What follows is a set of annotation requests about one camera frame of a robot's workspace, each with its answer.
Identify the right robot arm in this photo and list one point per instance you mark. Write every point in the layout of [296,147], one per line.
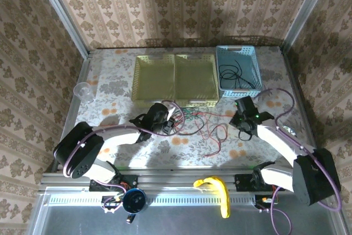
[313,180]

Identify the floral tablecloth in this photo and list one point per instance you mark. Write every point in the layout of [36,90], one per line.
[154,155]

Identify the yellow plastic basket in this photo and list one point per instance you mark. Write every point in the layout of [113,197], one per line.
[154,81]
[196,81]

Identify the blue plastic basket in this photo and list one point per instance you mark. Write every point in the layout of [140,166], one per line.
[247,53]

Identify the clear plastic cup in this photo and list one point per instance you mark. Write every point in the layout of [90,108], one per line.
[83,93]

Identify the yellow soft banana-shaped object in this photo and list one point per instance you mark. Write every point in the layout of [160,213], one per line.
[224,199]

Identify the small connector board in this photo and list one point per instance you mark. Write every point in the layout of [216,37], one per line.
[110,204]
[261,200]

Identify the grey metal sheet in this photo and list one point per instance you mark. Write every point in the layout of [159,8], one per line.
[178,221]

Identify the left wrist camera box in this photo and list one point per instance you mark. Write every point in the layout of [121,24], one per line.
[172,111]

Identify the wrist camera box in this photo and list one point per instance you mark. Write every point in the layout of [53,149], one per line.
[245,104]
[172,111]

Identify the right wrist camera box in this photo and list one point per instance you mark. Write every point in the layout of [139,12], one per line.
[245,104]

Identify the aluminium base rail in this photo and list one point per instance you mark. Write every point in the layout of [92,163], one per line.
[178,180]

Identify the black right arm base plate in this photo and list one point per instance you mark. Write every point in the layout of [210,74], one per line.
[242,182]

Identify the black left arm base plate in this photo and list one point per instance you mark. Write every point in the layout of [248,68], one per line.
[129,181]

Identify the aluminium table side rail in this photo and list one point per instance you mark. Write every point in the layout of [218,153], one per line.
[295,81]
[83,70]

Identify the aluminium frame post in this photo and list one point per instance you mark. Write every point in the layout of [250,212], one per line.
[63,12]
[305,9]

